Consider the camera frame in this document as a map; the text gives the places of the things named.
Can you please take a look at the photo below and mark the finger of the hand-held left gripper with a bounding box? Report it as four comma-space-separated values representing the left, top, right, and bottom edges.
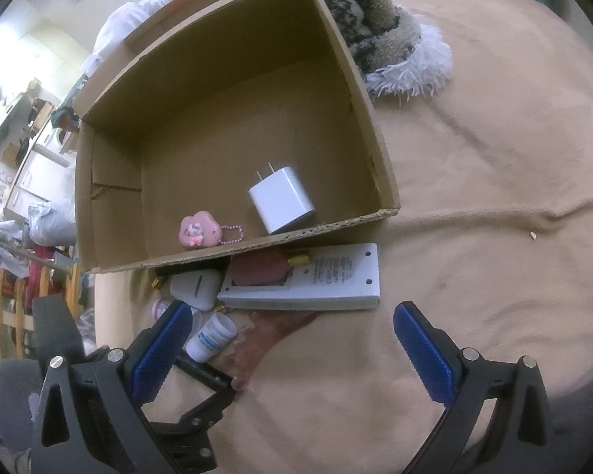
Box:
32, 295, 86, 362
148, 387, 239, 473

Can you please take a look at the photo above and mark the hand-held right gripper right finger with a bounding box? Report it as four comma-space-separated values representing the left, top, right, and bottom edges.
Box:
393, 300, 558, 474

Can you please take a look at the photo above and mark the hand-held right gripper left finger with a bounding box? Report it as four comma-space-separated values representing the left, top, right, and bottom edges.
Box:
30, 300, 195, 474

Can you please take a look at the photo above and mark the white earbuds case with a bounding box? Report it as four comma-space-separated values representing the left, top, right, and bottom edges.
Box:
169, 269, 223, 312

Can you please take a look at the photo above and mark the brown cardboard box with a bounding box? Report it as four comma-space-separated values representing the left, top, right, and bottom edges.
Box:
73, 0, 402, 273

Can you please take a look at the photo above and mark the small white pink-label bottle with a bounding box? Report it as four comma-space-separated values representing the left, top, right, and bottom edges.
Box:
151, 297, 176, 322

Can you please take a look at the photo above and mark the white blue-label bottle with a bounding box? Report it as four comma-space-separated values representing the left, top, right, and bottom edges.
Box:
185, 312, 238, 361

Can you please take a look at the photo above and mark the white plastic bag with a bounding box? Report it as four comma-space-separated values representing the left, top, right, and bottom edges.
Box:
27, 200, 78, 246

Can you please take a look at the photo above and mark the white remote control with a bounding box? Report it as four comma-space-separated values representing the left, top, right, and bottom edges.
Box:
216, 243, 380, 311

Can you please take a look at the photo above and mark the white cabinet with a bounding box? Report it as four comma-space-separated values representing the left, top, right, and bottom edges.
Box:
5, 118, 80, 218

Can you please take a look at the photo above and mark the beige blanket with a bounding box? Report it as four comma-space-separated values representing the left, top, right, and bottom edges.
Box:
94, 0, 593, 474

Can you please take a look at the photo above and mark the white shaggy cloth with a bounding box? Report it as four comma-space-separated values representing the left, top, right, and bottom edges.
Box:
363, 22, 454, 105

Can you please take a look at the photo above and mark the white crumpled cloth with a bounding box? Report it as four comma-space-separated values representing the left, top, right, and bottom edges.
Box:
91, 0, 228, 60

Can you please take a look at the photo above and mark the leopard print fuzzy blanket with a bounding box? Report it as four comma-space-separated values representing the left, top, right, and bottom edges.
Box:
306, 0, 423, 77

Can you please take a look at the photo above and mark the wooden rail frame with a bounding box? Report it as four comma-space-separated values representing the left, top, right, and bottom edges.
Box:
0, 261, 80, 359

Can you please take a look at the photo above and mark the pink keychain toy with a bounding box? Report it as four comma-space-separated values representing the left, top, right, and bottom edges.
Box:
179, 210, 246, 248

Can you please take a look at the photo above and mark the white wall charger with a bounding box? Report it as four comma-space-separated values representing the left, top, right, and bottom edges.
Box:
248, 160, 317, 235

